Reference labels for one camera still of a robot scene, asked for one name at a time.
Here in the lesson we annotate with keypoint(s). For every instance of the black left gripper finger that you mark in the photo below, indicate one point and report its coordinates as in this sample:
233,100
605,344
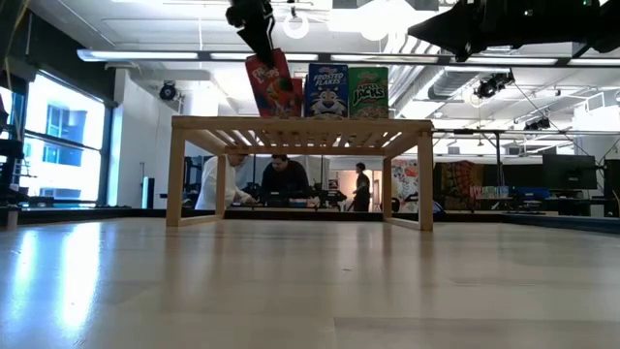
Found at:
261,41

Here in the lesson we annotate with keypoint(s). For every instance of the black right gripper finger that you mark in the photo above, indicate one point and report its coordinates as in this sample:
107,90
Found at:
450,31

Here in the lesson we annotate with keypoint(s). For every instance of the red Froot Loops cereal box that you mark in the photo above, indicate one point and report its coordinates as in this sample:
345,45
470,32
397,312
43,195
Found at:
269,92

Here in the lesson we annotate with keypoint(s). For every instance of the blue Frosted Flakes cereal box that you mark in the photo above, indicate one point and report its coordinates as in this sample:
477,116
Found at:
325,82

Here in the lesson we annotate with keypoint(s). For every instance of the green Apple Jacks cereal box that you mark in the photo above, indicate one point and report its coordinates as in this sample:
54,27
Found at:
368,92

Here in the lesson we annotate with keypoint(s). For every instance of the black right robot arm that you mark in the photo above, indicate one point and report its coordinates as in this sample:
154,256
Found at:
609,24

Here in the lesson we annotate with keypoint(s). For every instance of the slatted light wooden shelf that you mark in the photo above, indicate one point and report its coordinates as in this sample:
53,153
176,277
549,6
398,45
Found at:
300,123

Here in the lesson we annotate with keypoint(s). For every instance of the black ceiling track lights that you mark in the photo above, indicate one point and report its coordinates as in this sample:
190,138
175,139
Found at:
494,85

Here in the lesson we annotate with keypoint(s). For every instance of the black round ceiling spotlight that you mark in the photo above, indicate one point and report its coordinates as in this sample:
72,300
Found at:
167,91

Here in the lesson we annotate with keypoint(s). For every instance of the long ceiling light bar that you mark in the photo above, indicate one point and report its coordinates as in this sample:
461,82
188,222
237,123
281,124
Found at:
145,55

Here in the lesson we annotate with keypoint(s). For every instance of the black overhead pipe rig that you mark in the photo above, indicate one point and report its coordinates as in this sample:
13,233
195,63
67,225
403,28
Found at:
499,165

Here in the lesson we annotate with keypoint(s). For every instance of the person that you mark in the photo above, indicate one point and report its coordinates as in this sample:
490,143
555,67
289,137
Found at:
283,181
213,184
362,189

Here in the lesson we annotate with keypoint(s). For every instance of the dark patterned fabric panel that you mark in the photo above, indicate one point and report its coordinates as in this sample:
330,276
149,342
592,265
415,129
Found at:
457,184

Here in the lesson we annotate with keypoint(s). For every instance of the black computer monitor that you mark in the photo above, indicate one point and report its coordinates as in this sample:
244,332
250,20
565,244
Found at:
569,172

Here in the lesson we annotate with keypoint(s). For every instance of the cluttered work table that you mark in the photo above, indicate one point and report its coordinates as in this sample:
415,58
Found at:
290,199

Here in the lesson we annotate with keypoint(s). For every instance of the colourful printed banner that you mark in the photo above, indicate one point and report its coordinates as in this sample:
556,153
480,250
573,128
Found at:
404,186

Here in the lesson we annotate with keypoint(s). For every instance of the background office desk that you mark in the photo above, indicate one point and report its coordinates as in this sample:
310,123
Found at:
533,201

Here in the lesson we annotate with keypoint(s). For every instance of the large bright window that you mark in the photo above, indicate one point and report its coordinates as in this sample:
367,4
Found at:
63,145

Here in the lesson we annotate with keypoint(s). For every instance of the grey ventilation duct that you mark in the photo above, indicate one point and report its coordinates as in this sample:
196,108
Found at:
450,85

